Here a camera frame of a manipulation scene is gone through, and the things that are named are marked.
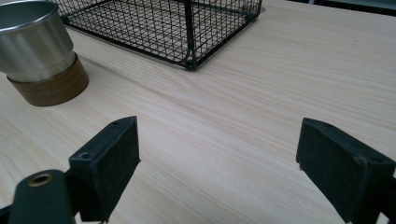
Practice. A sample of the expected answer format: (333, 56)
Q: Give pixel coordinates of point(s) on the metal cup with cork base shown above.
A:
(34, 49)

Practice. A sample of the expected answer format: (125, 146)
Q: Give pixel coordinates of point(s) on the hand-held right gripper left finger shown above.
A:
(106, 168)

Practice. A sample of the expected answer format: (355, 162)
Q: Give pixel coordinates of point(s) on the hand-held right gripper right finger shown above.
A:
(339, 174)

